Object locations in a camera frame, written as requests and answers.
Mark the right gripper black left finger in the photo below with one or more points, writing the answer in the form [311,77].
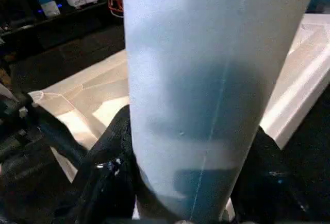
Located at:
[108,182]

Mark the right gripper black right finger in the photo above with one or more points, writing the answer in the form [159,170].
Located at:
[265,182]

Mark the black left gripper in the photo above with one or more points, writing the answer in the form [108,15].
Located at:
[13,121]

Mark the white plastic table top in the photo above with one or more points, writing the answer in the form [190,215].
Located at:
[82,87]

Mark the white plastic table leg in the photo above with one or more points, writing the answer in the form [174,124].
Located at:
[201,67]

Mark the black mat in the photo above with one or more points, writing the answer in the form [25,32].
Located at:
[64,61]

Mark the black shelf rack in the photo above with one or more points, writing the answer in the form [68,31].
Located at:
[25,28]

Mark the white and blue box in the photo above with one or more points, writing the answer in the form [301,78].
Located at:
[49,6]

